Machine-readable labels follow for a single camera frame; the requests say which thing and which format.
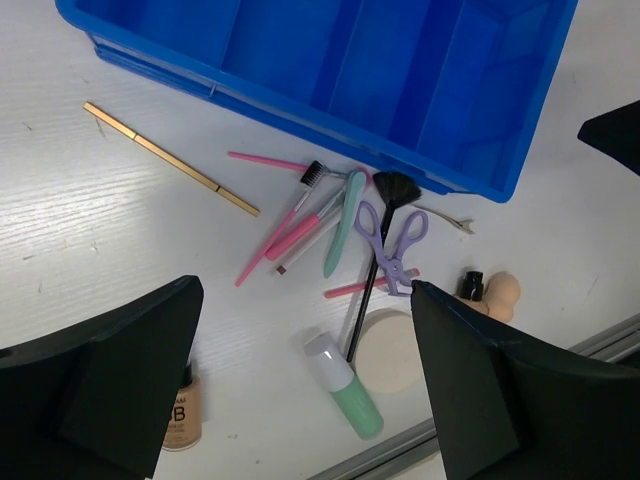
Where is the green bottle white cap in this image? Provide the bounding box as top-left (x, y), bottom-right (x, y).
top-left (304, 333), bottom-right (384, 440)

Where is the white eyeliner pencil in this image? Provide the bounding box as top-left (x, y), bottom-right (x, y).
top-left (275, 209), bottom-right (342, 275)

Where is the pink brow comb brush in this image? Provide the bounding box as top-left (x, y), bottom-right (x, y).
top-left (235, 160), bottom-right (326, 287)

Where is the black fan brush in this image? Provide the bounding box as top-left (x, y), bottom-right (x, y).
top-left (346, 172), bottom-right (421, 363)

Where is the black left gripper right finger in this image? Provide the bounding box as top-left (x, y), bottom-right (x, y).
top-left (411, 281), bottom-right (639, 479)

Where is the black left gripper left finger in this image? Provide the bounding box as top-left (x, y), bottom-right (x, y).
top-left (1, 275), bottom-right (204, 479)

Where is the pink flat brush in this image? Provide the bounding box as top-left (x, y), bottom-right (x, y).
top-left (266, 186), bottom-right (346, 261)

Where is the BB cream bottle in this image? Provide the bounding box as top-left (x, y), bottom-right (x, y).
top-left (162, 361), bottom-right (202, 451)

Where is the silver hair clip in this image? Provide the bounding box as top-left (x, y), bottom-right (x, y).
top-left (413, 203), bottom-right (475, 235)

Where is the beige makeup sponge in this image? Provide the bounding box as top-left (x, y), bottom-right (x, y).
top-left (483, 272), bottom-right (521, 323)

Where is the beige square foundation bottle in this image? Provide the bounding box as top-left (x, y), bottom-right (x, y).
top-left (456, 270), bottom-right (489, 315)

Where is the blue plastic organizer bin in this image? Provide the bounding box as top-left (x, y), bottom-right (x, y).
top-left (57, 0), bottom-right (577, 203)

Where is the aluminium table edge rail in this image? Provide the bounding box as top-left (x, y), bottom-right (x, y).
top-left (307, 313), bottom-right (640, 480)

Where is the purple eyelash curler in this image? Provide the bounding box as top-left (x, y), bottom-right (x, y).
top-left (354, 200), bottom-right (430, 298)

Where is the gold eyebrow pencil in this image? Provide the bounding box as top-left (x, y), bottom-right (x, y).
top-left (83, 102), bottom-right (260, 217)

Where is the teal folding razor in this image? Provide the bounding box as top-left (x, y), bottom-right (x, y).
top-left (323, 169), bottom-right (368, 279)

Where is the long thin pink brush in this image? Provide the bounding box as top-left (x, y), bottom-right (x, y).
top-left (227, 150), bottom-right (374, 189)

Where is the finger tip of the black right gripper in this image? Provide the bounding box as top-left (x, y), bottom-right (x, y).
top-left (577, 101), bottom-right (640, 175)

